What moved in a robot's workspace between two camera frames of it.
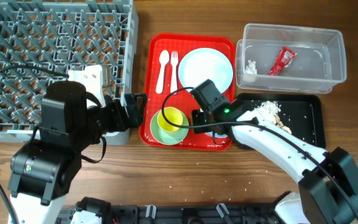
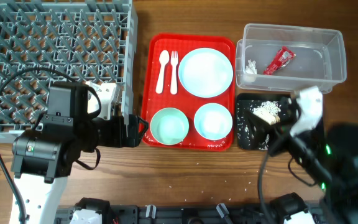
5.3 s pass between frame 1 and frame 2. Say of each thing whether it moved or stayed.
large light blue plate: stayed
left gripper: moved
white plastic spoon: stayed
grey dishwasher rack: stayed
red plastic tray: stayed
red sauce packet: moved
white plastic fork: stayed
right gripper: moved
